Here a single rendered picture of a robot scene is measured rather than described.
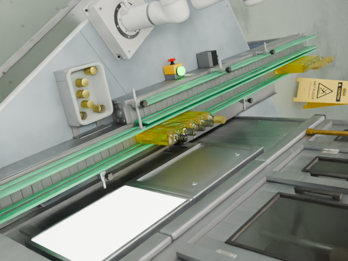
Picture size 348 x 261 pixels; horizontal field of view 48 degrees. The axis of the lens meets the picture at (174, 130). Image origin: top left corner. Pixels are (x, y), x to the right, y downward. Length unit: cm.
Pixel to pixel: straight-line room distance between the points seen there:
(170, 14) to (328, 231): 93
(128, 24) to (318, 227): 107
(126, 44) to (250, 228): 94
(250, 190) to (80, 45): 89
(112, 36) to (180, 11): 33
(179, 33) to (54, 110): 83
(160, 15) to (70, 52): 39
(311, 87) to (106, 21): 356
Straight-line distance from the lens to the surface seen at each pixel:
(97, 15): 166
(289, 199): 133
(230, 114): 221
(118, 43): 169
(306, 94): 488
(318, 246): 111
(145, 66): 189
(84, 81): 159
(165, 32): 201
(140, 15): 163
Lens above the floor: 212
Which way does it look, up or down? 42 degrees down
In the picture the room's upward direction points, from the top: 94 degrees clockwise
